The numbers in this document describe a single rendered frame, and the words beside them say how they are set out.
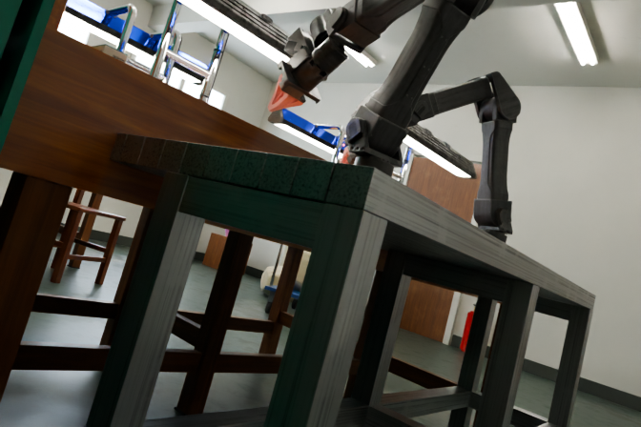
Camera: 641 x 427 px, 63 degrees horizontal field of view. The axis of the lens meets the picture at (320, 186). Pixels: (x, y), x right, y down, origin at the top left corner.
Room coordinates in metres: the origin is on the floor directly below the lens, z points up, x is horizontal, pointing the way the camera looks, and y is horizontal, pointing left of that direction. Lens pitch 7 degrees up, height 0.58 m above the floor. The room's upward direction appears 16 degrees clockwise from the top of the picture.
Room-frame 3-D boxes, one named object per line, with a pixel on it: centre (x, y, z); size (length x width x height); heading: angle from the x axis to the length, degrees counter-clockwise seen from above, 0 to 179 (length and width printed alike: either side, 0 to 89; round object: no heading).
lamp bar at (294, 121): (2.27, 0.04, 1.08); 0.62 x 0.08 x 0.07; 136
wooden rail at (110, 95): (1.31, -0.19, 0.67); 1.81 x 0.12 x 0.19; 136
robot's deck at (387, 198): (1.20, -0.06, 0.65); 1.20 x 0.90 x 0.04; 141
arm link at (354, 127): (0.82, -0.07, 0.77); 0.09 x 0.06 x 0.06; 124
